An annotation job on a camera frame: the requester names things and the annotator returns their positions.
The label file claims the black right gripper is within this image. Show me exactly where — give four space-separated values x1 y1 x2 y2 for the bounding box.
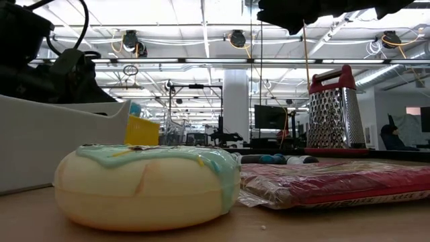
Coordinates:
257 0 417 36

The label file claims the teal iced toy donut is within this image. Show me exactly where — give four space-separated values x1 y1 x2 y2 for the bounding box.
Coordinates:
52 144 242 233

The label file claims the red noodle package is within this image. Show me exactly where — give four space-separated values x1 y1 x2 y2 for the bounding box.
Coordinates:
237 160 430 211

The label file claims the grey plastic bin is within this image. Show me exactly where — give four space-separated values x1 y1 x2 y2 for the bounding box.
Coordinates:
0 94 132 196

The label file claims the yellow plastic basket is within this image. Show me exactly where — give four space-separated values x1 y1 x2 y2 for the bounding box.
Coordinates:
124 115 161 147

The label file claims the black monitor on stand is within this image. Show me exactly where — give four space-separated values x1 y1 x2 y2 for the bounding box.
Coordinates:
254 104 288 130

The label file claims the white building column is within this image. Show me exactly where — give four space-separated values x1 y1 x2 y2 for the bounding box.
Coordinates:
222 69 251 144

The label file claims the red metal box grater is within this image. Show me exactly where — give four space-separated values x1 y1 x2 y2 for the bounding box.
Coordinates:
304 65 370 156

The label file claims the black distant robot station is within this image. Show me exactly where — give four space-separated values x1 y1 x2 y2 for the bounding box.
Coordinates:
167 83 245 148

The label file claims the person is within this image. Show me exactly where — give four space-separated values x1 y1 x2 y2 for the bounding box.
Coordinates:
380 114 421 151

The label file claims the black desk monitor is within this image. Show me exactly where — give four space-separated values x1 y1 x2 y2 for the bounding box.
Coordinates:
420 106 430 133

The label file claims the yellow hanging cable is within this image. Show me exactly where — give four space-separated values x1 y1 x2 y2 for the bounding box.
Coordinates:
301 19 312 93

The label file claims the black ceiling cable reel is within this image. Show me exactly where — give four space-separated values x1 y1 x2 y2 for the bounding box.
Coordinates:
229 29 247 48
382 30 402 50
122 30 148 58

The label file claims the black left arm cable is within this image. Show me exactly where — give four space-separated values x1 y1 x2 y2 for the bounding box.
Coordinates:
25 0 101 60

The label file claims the silver ventilation duct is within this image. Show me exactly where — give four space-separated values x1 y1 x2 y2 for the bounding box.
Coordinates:
354 63 430 90

